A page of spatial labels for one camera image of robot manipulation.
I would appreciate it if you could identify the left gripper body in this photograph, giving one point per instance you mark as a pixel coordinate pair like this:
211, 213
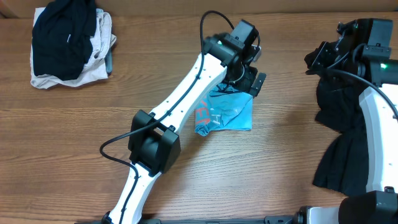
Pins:
252, 79

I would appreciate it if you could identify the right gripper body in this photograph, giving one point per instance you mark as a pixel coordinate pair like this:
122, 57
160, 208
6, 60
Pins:
318, 58

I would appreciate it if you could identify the light blue printed t-shirt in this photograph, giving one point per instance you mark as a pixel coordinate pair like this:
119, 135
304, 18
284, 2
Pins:
224, 108

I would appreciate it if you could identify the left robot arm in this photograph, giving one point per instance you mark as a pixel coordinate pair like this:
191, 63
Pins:
154, 140

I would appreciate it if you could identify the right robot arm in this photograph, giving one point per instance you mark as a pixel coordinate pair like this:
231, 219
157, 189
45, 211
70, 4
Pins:
378, 102

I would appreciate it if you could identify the black shirt on right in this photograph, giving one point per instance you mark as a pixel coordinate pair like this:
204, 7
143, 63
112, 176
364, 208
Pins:
344, 166

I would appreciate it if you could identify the grey-blue folded garment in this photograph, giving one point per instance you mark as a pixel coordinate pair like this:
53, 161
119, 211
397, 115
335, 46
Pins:
106, 38

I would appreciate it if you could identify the beige folded garment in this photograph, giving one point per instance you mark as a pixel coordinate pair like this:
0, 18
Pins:
92, 71

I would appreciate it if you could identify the dark navy folded garment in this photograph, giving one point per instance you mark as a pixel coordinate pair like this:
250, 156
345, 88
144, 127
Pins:
61, 36

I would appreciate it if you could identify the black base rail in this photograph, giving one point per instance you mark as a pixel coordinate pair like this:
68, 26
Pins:
284, 219

